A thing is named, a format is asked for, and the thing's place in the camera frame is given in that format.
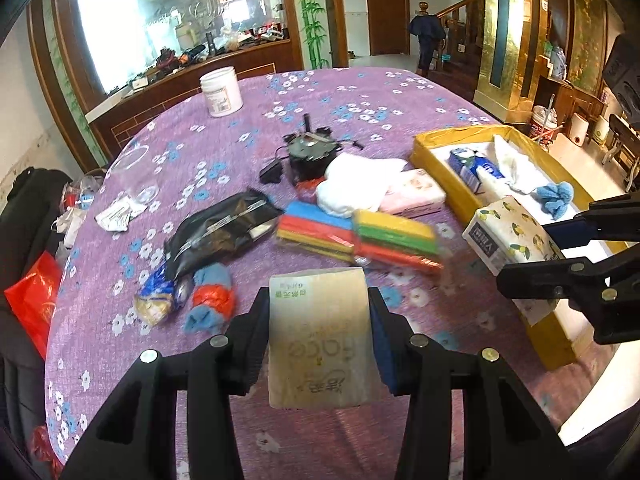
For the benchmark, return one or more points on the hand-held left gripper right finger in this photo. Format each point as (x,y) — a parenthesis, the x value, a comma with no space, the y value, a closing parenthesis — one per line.
(385,350)

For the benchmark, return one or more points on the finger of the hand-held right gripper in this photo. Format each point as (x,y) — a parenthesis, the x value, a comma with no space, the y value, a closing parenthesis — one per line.
(540,277)
(570,232)

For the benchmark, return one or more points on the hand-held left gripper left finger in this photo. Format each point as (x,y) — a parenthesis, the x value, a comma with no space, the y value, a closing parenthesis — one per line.
(252,340)

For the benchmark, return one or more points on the small blue towel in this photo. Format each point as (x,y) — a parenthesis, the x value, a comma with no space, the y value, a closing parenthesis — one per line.
(554,200)

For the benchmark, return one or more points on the lemon print tissue pack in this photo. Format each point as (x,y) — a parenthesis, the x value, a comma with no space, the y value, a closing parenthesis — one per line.
(510,232)

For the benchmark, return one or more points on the blue towel red bag bundle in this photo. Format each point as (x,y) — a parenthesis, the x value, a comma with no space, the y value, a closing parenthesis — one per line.
(212,297)

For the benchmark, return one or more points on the beige facial tissue pack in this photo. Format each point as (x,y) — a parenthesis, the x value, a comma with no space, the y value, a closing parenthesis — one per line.
(320,340)

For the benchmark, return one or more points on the white cloth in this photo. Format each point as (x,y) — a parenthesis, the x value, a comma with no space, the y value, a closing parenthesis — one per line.
(517,162)

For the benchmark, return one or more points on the blue white soft packet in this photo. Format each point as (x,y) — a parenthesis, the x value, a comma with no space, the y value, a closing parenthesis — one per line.
(157,295)

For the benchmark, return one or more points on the yellow green sponge pack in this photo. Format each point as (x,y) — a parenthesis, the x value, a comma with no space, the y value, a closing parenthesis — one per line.
(395,237)

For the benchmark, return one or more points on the black printed plastic bag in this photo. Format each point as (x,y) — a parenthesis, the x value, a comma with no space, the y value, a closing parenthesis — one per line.
(220,230)

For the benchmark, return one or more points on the blue tissue pack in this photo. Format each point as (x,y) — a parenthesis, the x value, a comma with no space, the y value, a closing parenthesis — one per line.
(472,167)

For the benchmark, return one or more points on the blue red sponge pack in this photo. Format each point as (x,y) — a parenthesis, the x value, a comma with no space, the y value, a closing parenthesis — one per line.
(315,227)

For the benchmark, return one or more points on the yellow cardboard box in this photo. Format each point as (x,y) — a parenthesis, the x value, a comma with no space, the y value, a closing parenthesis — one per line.
(435,160)

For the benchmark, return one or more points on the white fluffy towel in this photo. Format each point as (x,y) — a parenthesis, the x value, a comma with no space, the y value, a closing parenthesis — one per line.
(360,185)

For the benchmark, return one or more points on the white appliance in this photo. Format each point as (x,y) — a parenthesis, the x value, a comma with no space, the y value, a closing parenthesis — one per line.
(580,130)

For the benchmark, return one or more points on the white bucket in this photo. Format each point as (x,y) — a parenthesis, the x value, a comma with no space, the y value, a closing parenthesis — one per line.
(544,125)

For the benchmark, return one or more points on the pink tissue pack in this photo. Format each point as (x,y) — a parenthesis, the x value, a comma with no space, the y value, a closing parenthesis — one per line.
(412,192)

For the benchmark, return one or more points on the black power adapter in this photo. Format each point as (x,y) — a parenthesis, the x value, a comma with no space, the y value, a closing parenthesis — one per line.
(271,172)

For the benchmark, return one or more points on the white crumpled wrappers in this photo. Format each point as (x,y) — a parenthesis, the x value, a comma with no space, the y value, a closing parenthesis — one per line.
(117,212)

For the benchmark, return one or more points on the black cylindrical motor device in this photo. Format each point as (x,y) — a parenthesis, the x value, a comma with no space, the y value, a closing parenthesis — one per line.
(310,152)

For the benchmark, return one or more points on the clear plastic container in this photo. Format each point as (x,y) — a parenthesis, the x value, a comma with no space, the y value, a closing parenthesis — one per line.
(136,175)

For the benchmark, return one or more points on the gold pillar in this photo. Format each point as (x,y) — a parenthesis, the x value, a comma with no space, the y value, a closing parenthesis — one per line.
(505,40)

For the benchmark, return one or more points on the large red plastic bag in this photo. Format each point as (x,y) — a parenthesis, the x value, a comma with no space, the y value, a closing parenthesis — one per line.
(37,300)

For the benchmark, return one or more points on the wooden staircase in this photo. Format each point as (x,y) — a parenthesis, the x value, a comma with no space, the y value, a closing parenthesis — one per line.
(457,25)

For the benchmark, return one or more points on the black jacket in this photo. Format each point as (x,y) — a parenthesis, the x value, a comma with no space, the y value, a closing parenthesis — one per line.
(22,260)

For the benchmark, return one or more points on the white plastic jar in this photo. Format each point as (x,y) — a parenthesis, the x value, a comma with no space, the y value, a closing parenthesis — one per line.
(221,92)

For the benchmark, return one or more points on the purple floral tablecloth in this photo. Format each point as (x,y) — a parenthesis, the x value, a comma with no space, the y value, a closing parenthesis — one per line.
(300,95)

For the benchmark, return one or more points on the wooden door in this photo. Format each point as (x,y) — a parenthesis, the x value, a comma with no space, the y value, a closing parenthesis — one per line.
(386,10)

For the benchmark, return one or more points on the wooden framed glass partition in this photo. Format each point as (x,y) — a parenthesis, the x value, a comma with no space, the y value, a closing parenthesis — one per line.
(165,20)

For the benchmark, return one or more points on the green bamboo wall decal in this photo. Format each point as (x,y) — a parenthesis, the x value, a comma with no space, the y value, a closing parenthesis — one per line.
(312,15)

